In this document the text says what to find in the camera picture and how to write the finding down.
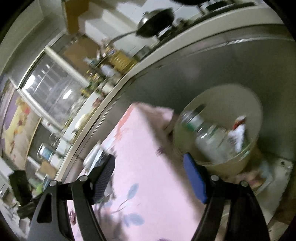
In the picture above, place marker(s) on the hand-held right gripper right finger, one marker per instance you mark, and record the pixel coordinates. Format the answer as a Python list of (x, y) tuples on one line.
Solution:
[(195, 178)]

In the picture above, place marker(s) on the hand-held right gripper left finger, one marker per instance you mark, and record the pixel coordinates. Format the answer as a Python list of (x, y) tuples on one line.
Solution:
[(105, 176)]

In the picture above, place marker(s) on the beige round bin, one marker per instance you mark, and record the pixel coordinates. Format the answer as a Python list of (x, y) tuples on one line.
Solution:
[(219, 99)]

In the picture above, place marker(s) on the pink floral tablecloth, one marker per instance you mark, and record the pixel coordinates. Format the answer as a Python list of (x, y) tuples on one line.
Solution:
[(143, 162)]

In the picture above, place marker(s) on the clear plastic bottle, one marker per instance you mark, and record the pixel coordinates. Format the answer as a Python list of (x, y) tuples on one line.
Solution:
[(208, 139)]

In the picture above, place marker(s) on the red white paper carton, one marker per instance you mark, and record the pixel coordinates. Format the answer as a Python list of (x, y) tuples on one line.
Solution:
[(238, 136)]

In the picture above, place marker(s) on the metal tin can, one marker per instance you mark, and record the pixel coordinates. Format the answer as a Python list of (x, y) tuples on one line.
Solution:
[(45, 151)]

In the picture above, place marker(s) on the printed paper sheets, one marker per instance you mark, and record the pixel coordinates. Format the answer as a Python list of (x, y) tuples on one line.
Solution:
[(261, 178)]

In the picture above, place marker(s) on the black box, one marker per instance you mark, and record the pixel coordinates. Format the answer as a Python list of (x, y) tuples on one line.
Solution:
[(19, 187)]

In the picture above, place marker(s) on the sliding glass window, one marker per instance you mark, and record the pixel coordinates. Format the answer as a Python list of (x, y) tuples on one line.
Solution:
[(50, 88)]

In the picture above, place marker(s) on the stainless steel cabinet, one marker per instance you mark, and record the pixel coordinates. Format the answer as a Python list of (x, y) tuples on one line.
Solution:
[(185, 74)]

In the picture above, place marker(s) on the white jar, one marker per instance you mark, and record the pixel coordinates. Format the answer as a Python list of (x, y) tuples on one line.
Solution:
[(108, 70)]

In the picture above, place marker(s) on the yellow oil bottle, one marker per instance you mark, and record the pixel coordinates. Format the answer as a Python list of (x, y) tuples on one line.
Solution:
[(120, 60)]

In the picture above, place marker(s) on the gas stove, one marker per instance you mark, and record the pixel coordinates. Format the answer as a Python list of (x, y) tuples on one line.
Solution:
[(171, 32)]

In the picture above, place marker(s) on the black wok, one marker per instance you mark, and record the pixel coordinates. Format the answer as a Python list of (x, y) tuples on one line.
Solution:
[(157, 20)]

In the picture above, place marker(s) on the yellow wall poster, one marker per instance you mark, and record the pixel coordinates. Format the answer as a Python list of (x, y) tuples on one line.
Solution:
[(18, 132)]

